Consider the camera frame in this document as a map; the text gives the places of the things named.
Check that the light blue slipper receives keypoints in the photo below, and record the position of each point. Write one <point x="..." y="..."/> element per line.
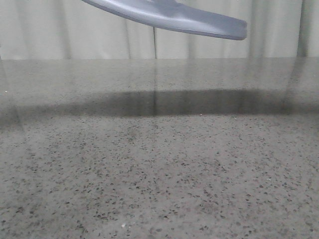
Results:
<point x="174" y="16"/>

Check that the beige pleated curtain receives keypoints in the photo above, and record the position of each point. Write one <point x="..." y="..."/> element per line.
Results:
<point x="72" y="29"/>

